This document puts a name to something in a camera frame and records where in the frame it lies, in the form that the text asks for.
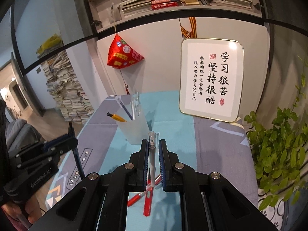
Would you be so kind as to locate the grey bookshelf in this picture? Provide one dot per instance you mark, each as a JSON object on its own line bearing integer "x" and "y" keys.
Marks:
{"x": 173, "y": 14}

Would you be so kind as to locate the gold ribbon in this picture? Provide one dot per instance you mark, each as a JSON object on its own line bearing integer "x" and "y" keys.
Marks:
{"x": 190, "y": 27}

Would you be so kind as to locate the red pyramid hanging ornament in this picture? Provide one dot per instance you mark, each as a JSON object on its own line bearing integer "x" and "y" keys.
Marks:
{"x": 124, "y": 53}

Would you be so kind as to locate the dark blue clear pen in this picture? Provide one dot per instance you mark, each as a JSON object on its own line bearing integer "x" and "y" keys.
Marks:
{"x": 126, "y": 109}

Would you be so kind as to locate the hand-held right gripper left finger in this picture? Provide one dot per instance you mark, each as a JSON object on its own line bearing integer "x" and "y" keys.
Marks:
{"x": 145, "y": 163}

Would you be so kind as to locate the person's left hand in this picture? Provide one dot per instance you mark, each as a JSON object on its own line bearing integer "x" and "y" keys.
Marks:
{"x": 12, "y": 211}

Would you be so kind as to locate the white patterned plant pot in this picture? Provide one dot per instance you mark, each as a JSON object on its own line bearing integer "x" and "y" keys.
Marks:
{"x": 272, "y": 199}

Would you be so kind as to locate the grey sofa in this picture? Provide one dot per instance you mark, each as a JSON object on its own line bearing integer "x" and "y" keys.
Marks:
{"x": 21, "y": 134}

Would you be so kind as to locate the green leafy plant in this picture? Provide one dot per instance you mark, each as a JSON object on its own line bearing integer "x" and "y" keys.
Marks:
{"x": 276, "y": 144}

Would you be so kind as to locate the red pen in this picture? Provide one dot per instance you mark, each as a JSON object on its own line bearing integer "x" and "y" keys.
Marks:
{"x": 137, "y": 198}

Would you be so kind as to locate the black ballpoint pen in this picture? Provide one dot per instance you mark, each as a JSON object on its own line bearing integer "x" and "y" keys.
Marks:
{"x": 78, "y": 158}

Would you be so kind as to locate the tall stack of books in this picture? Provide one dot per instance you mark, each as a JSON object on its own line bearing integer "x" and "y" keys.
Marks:
{"x": 69, "y": 91}

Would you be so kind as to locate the dark glass cabinet door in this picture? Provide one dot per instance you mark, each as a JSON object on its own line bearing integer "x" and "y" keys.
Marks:
{"x": 284, "y": 2}

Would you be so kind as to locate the stack of red books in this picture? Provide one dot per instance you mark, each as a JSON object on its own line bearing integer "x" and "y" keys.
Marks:
{"x": 166, "y": 3}

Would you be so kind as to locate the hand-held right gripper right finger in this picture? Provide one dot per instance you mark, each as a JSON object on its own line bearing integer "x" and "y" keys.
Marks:
{"x": 162, "y": 166}

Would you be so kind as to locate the yellow black pen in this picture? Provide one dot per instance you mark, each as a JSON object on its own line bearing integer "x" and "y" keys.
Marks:
{"x": 118, "y": 117}

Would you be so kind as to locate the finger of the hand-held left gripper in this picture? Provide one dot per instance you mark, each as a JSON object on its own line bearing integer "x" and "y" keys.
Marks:
{"x": 67, "y": 146}
{"x": 59, "y": 141}

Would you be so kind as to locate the translucent white pen holder cup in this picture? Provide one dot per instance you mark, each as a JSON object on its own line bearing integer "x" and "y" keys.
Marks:
{"x": 134, "y": 130}

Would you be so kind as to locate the framed calligraphy sign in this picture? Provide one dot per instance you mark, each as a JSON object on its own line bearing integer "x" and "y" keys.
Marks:
{"x": 211, "y": 79}

